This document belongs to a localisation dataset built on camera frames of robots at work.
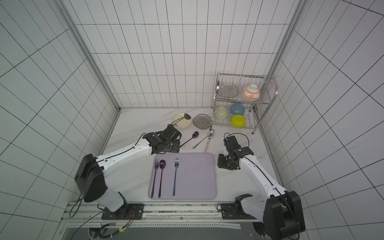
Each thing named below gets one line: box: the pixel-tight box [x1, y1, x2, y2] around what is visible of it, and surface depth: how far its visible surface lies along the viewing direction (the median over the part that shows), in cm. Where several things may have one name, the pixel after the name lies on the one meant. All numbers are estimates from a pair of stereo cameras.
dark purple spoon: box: [179, 131, 200, 148], surface depth 105 cm
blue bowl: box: [230, 103, 245, 116], surface depth 112 cm
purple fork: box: [151, 159, 159, 198], surface depth 86 cm
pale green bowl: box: [214, 106, 229, 120], surface depth 106 cm
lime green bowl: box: [230, 114, 246, 129], surface depth 103 cm
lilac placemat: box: [148, 152, 217, 201], surface depth 85 cm
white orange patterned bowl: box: [242, 84, 261, 101], surface depth 87 cm
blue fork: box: [172, 158, 180, 197], surface depth 89 cm
